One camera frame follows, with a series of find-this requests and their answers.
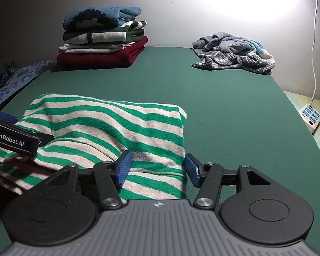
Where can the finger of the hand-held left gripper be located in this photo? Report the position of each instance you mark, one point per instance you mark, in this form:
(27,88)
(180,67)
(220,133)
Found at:
(46,139)
(2,116)

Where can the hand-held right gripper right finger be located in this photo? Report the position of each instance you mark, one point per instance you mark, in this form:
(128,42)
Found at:
(193,170)

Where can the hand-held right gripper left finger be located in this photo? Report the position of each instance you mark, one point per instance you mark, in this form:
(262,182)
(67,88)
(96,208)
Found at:
(124,169)

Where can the green white striped shirt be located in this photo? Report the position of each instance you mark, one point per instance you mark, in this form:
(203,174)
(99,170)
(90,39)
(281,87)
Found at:
(109,122)

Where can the blue floral cloth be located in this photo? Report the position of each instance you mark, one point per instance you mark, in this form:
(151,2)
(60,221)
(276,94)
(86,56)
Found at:
(24,74)

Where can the dark red folded sweater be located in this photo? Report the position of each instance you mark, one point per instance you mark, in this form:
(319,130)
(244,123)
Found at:
(96,60)

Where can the white folded garment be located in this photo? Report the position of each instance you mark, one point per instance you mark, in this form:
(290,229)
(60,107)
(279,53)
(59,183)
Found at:
(77,49)

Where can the grey striped crumpled garment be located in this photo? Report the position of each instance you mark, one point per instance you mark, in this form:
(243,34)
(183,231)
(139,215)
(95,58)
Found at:
(229,62)

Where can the dark green white folded shirt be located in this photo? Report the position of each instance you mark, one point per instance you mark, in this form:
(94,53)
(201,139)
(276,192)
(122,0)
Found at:
(101,36)

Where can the pale green side table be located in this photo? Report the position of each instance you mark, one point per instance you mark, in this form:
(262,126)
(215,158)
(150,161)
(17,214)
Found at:
(296,101)

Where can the white power strip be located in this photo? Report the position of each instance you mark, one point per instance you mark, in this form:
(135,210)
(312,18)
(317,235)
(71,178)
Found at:
(310,116)

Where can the blue patterned knit sweater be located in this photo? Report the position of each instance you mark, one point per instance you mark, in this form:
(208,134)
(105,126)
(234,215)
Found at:
(96,16)

